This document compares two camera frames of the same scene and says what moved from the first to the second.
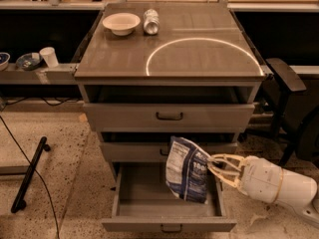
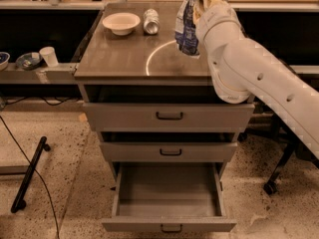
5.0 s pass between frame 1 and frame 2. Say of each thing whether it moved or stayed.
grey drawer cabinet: stayed
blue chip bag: moved
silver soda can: stayed
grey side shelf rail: stayed
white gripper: moved
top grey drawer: stayed
